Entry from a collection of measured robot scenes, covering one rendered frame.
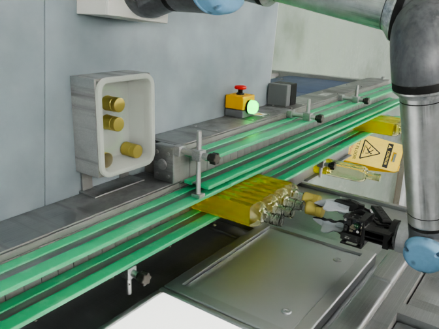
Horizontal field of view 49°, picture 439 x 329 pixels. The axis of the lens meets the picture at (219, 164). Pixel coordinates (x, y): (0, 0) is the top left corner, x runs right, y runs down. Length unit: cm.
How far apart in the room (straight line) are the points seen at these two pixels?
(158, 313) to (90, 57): 58
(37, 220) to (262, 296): 51
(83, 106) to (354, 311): 73
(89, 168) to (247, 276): 45
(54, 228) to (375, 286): 73
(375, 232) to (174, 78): 67
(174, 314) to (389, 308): 49
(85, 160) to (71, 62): 22
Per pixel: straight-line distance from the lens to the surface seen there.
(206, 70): 147
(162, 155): 121
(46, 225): 102
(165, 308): 106
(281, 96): 176
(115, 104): 112
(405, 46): 83
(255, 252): 129
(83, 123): 110
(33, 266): 93
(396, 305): 121
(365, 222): 115
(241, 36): 161
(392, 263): 134
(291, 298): 112
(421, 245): 95
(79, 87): 109
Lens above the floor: 162
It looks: 33 degrees down
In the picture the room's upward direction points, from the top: 104 degrees clockwise
